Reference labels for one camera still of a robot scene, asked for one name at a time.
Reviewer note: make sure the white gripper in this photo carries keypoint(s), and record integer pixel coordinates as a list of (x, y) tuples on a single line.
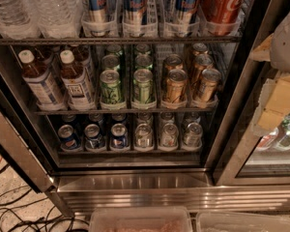
[(287, 43)]

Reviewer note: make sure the stainless steel fridge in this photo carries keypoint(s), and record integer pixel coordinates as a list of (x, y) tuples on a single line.
[(230, 172)]

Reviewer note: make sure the right clear water bottle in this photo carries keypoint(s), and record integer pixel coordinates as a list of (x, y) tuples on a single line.
[(59, 19)]

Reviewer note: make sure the clear water bottle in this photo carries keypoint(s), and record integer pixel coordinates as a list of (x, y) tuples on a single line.
[(59, 19), (16, 22)]

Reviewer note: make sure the left clear water bottle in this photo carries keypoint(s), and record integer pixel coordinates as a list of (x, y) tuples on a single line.
[(16, 22)]

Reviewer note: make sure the open fridge door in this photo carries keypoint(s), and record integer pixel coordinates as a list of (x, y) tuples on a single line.
[(26, 140)]

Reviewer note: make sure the front right gold can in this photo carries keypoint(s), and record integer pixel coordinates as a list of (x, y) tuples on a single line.
[(206, 87)]

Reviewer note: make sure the second row right gold can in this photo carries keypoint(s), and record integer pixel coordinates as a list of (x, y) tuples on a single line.
[(199, 64)]

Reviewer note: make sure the second row gold can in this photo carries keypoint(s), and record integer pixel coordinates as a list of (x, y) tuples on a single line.
[(199, 64), (172, 62)]

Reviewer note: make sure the red Coca-Cola can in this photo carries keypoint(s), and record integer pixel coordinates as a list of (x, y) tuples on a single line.
[(220, 15)]

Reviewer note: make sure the front left gold can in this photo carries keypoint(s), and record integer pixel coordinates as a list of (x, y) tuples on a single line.
[(174, 91)]

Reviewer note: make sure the right silver can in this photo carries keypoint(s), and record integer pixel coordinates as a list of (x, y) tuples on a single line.
[(193, 136)]

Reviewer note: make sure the silver can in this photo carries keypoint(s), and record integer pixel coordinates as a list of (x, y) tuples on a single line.
[(143, 138), (193, 136), (168, 140)]

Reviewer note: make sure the second row left gold can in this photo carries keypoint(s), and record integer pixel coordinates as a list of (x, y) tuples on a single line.
[(172, 62)]

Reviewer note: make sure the right Red Bull can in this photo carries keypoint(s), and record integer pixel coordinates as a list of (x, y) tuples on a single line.
[(184, 16)]

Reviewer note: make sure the red bull can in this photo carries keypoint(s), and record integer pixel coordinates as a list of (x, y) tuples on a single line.
[(100, 12), (184, 16), (135, 16)]

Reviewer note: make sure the middle silver can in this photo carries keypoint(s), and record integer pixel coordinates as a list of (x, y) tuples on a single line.
[(168, 140)]

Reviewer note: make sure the front right green can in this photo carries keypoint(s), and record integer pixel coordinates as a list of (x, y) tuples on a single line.
[(142, 89)]

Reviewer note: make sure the second row right green can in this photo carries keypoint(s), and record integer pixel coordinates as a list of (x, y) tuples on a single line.
[(143, 62)]

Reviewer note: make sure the second row green can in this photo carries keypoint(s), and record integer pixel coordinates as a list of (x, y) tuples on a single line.
[(143, 62), (111, 62)]

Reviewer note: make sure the left silver can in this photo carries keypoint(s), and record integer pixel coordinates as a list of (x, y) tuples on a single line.
[(143, 138)]

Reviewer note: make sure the middle Red Bull can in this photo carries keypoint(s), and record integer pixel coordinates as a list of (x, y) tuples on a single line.
[(135, 16)]

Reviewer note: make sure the front left green can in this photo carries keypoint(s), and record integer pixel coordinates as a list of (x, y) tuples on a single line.
[(111, 90)]

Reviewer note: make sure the second row left green can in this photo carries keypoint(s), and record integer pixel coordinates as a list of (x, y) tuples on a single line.
[(111, 62)]

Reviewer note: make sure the right clear plastic bin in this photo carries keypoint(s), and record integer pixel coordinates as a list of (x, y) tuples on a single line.
[(240, 222)]

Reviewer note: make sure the clear plastic bin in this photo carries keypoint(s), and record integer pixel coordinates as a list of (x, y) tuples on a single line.
[(143, 219), (240, 222)]

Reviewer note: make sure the right blue Pepsi can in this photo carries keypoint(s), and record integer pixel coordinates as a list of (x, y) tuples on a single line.
[(119, 137)]

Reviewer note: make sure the blue pepsi can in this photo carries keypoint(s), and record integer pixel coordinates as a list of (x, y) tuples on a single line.
[(119, 137), (70, 141), (94, 140)]

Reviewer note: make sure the middle blue Pepsi can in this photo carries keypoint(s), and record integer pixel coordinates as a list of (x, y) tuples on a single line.
[(94, 140)]

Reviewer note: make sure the left Red Bull can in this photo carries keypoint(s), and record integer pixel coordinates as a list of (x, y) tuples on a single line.
[(100, 12)]

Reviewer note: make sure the left blue Pepsi can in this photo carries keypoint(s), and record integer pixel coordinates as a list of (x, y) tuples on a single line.
[(70, 141)]

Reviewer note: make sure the left clear plastic bin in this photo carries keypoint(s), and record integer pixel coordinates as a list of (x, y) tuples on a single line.
[(143, 219)]

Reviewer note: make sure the middle wire shelf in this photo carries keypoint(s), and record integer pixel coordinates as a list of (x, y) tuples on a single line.
[(126, 110)]

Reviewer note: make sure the wire shelf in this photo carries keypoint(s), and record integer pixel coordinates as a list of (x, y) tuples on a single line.
[(141, 40), (126, 110)]

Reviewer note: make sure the upper wire shelf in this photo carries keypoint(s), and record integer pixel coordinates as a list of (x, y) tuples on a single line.
[(141, 40)]

